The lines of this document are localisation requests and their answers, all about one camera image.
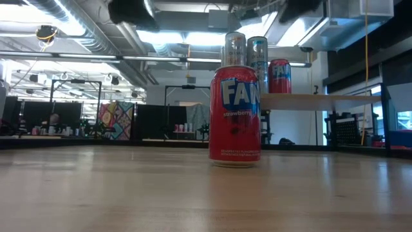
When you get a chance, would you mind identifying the red Fanta strawberry can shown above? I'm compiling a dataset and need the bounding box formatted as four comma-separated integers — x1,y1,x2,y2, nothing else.
268,58,292,95
208,65,262,168

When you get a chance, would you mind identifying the silver slim beverage can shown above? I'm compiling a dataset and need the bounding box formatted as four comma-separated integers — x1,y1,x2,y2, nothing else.
224,31,248,68
247,35,270,94

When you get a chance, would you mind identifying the grey cloth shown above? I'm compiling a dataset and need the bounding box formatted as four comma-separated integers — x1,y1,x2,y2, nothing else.
185,103,211,141

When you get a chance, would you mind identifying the black partition screen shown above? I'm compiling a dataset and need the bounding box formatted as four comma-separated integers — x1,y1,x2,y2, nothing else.
134,103,187,141
3,96,83,138

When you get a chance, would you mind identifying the colourful patchwork cloth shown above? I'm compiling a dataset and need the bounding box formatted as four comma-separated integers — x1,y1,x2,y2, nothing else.
98,101,135,141

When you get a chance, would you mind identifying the long ceiling light tube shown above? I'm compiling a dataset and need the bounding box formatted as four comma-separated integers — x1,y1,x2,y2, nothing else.
0,50,223,64

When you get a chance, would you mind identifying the black perforated rack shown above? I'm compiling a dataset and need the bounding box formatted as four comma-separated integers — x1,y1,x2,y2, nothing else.
324,111,363,148

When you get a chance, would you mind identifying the person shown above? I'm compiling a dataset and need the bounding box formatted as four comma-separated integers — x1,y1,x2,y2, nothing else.
41,112,64,135

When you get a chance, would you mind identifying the blue bin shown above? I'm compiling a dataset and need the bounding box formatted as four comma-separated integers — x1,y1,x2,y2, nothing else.
388,130,412,148

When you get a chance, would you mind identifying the black camera rig frame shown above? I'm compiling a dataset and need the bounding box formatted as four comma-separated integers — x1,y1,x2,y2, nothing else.
164,84,212,107
50,79,103,136

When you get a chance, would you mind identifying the black aluminium table frame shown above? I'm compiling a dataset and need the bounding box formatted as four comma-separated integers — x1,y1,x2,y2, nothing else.
0,137,412,159

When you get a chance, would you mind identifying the silver ribbed ventilation duct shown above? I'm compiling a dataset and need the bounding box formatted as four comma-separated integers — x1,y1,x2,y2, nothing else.
28,0,152,88

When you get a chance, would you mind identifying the silver rectangular ventilation duct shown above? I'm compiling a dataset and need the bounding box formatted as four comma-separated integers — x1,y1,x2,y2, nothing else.
273,0,395,52

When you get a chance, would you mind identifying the yellow hanging cable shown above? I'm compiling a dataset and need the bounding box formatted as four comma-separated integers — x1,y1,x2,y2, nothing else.
360,0,370,146

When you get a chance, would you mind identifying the yellow cable reel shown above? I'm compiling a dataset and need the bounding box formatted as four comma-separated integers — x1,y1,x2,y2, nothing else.
35,24,59,44

